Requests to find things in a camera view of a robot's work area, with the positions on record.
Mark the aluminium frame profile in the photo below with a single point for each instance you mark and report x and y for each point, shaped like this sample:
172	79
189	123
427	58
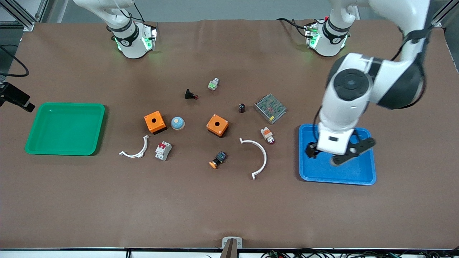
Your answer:
444	12
21	16

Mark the white orange red indicator lamp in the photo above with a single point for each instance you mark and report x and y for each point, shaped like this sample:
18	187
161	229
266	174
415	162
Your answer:
266	134

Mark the small white curved bracket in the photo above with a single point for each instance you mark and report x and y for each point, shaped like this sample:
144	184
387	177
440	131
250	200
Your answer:
136	156

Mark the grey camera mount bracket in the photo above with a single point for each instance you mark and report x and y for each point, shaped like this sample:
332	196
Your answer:
232	243

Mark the blue dome button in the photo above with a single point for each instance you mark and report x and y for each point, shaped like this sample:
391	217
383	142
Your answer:
177	123

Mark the white red circuit breaker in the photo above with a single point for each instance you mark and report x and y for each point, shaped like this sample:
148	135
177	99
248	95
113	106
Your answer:
163	150

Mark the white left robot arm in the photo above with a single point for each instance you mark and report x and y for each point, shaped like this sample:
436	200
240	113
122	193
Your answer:
394	79

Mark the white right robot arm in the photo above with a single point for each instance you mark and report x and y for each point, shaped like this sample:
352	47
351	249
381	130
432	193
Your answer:
129	43

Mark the black pushbutton with red tip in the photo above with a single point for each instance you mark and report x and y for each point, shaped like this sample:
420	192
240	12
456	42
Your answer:
189	94

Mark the large white curved bracket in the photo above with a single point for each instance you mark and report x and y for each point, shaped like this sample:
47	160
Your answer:
265	157

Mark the black cylindrical capacitor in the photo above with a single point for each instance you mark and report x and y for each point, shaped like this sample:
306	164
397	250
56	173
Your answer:
241	108

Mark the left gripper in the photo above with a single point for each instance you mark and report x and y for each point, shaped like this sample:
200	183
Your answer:
311	149

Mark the blue plastic tray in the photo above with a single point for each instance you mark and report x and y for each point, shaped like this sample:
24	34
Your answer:
358	172

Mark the green plastic tray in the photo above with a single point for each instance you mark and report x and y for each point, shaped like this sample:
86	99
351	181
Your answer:
64	129

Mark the orange box with hole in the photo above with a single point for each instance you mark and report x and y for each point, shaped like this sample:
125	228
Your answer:
160	119
223	126

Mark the black pushbutton with orange cap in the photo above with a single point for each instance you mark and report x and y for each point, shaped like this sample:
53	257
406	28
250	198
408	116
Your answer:
219	157

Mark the white green indicator switch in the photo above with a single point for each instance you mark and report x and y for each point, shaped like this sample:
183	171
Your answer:
213	84

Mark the brown table mat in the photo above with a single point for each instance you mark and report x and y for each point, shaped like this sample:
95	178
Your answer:
229	208

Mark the metal mesh power supply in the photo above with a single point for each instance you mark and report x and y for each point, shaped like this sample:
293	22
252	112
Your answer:
270	108

